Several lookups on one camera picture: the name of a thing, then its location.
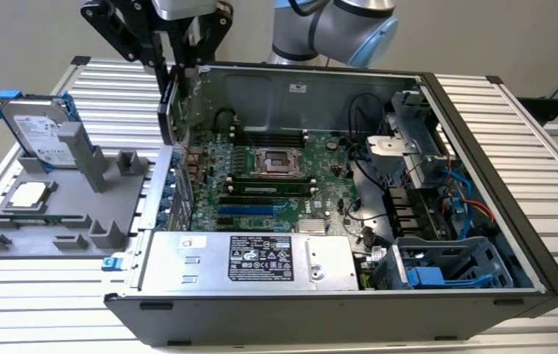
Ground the green RAM stick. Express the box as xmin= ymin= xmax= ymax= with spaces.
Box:
xmin=232 ymin=185 xmax=316 ymax=195
xmin=10 ymin=215 xmax=85 ymax=224

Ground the silver metal drive cage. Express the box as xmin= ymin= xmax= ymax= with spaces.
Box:
xmin=365 ymin=91 xmax=450 ymax=189

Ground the metal socket cover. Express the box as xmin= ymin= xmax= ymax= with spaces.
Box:
xmin=253 ymin=147 xmax=302 ymax=176

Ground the black bracket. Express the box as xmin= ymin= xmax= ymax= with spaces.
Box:
xmin=517 ymin=96 xmax=558 ymax=125

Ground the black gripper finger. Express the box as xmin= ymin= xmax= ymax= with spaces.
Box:
xmin=174 ymin=2 xmax=236 ymax=71
xmin=79 ymin=0 xmax=178 ymax=97

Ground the grey parts rack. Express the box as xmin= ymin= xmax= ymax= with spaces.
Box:
xmin=0 ymin=122 xmax=158 ymax=260

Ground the long black expansion slot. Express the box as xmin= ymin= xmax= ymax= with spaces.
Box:
xmin=218 ymin=195 xmax=286 ymax=208

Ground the blue plastic bracket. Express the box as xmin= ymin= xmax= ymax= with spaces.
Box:
xmin=404 ymin=265 xmax=514 ymax=289

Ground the hard disk in blue carrier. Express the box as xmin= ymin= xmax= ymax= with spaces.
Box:
xmin=0 ymin=87 xmax=81 ymax=173

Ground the red wire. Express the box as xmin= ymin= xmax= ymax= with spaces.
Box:
xmin=461 ymin=198 xmax=497 ymax=224

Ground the black wire loop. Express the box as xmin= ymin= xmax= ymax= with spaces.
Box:
xmin=346 ymin=92 xmax=388 ymax=163

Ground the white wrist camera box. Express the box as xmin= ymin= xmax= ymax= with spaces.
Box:
xmin=153 ymin=0 xmax=217 ymax=20

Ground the graphics card with black fan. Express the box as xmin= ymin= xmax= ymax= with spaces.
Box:
xmin=157 ymin=66 xmax=186 ymax=145

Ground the silver power supply unit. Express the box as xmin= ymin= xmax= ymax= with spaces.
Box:
xmin=138 ymin=231 xmax=362 ymax=292

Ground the open black PC case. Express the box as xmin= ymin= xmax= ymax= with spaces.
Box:
xmin=103 ymin=60 xmax=558 ymax=347

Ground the silver CPU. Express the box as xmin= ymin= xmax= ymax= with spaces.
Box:
xmin=3 ymin=183 xmax=49 ymax=208

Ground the grey plastic disk bay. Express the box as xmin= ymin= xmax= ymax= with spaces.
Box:
xmin=372 ymin=235 xmax=516 ymax=291

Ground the blue expansion slot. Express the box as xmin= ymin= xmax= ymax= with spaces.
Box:
xmin=216 ymin=205 xmax=281 ymax=219

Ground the CPU socket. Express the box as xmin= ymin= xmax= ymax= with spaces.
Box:
xmin=250 ymin=146 xmax=305 ymax=177

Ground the small silver heatsink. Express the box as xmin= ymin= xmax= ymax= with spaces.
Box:
xmin=297 ymin=218 xmax=330 ymax=234

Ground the blue wire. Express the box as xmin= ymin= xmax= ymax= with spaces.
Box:
xmin=437 ymin=164 xmax=474 ymax=244

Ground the green motherboard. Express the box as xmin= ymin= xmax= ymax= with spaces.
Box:
xmin=187 ymin=131 xmax=362 ymax=233

